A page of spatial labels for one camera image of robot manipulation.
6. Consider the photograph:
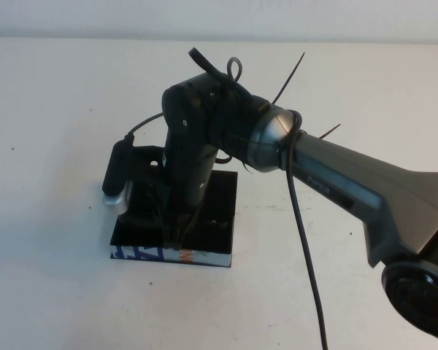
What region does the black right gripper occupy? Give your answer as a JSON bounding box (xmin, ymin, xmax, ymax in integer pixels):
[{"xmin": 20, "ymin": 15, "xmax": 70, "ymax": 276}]
[{"xmin": 129, "ymin": 178, "xmax": 205, "ymax": 252}]

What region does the black glasses case patterned side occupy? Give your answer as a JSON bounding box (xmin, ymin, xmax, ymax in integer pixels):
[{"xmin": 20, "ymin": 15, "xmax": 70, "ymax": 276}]
[{"xmin": 109, "ymin": 170, "xmax": 239, "ymax": 270}]

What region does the short black zip tie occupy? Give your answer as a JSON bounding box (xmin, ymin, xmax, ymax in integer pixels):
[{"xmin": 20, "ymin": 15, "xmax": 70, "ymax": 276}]
[{"xmin": 318, "ymin": 123, "xmax": 342, "ymax": 140}]

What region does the long black zip tie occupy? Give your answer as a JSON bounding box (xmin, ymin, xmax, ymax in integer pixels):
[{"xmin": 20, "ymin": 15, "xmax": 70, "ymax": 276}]
[{"xmin": 271, "ymin": 52, "xmax": 307, "ymax": 105}]

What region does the right camera mount bracket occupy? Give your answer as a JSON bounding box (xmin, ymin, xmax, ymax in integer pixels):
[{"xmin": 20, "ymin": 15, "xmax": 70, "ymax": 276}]
[{"xmin": 130, "ymin": 144, "xmax": 169, "ymax": 184}]

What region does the right wrist camera black silver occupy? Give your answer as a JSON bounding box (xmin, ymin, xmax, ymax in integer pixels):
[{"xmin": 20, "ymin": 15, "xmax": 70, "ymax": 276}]
[{"xmin": 101, "ymin": 136, "xmax": 134, "ymax": 217}]

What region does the flat black strap loop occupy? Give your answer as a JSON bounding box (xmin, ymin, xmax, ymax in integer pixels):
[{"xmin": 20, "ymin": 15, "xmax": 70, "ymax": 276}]
[{"xmin": 215, "ymin": 154, "xmax": 256, "ymax": 175}]

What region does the thin black wire loop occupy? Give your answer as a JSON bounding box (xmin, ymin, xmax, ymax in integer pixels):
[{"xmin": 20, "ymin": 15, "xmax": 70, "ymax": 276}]
[{"xmin": 226, "ymin": 55, "xmax": 244, "ymax": 83}]

